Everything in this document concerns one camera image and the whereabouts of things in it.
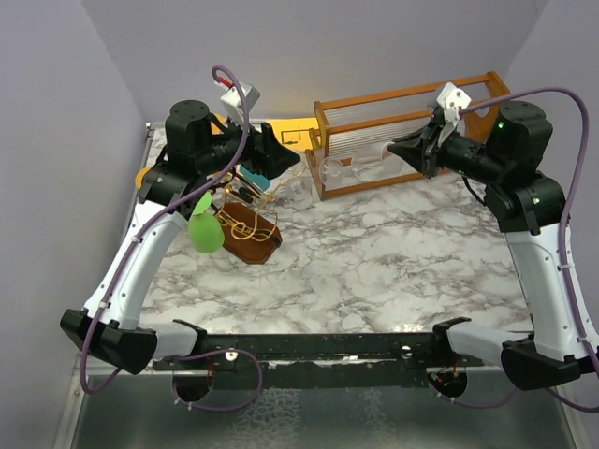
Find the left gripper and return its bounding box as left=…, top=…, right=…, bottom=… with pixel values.
left=197, top=107, right=300, bottom=179

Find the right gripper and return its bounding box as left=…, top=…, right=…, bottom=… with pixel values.
left=389, top=115, right=508, bottom=185

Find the blue plastic wine glass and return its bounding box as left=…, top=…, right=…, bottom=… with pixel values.
left=239, top=165, right=270, bottom=191

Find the clear glass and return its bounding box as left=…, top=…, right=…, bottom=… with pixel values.
left=318, top=142, right=404, bottom=187
left=285, top=176, right=313, bottom=208

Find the gold wire wine glass rack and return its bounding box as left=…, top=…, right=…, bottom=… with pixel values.
left=212, top=162, right=307, bottom=265

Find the green plastic wine glass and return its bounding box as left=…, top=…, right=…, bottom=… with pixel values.
left=187, top=192, right=225, bottom=253

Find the orange plastic wine glass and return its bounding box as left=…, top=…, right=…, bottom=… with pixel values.
left=135, top=166, right=153, bottom=190
left=209, top=113, right=226, bottom=135

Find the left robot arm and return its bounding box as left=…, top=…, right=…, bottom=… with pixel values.
left=60, top=100, right=300, bottom=374

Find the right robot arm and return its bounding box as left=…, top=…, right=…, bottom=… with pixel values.
left=388, top=101, right=598, bottom=391

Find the wooden dish rack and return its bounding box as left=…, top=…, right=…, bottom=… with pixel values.
left=304, top=71, right=512, bottom=201

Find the yellow card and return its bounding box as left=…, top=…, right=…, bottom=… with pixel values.
left=267, top=117, right=318, bottom=152

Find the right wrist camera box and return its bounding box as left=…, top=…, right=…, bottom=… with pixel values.
left=436, top=82, right=472, bottom=124

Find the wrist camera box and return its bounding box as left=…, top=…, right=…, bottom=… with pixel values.
left=220, top=82, right=261, bottom=125
left=436, top=82, right=472, bottom=124

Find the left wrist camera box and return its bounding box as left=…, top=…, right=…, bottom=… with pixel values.
left=220, top=82, right=261, bottom=125

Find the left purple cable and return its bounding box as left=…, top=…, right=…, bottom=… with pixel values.
left=79, top=64, right=251, bottom=397

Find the black base frame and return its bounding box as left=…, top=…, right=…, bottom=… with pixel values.
left=153, top=332, right=482, bottom=390

